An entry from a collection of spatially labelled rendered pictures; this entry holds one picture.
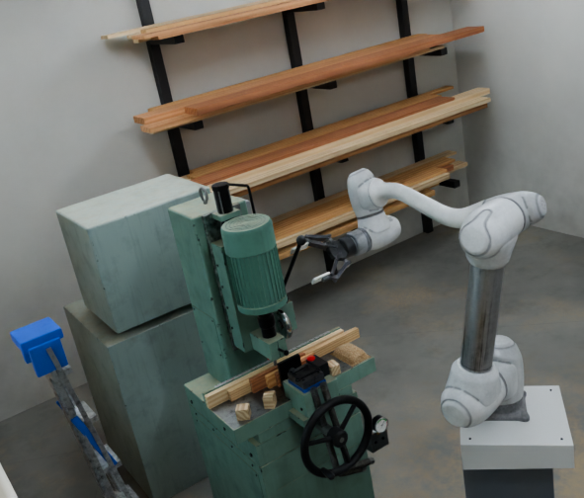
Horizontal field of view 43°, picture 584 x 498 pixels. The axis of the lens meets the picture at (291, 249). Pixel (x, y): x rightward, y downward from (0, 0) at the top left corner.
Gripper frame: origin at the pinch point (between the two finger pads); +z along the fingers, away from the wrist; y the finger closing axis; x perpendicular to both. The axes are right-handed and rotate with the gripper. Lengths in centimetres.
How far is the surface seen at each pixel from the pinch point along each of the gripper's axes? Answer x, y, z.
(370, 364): -29.0, -33.6, -15.2
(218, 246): -4.3, 21.5, 21.0
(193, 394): -67, -1, 36
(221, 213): 2.3, 29.3, 16.3
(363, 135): -140, 135, -176
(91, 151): -143, 191, -8
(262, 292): -3.8, -1.4, 17.2
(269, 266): 3.0, 3.4, 12.9
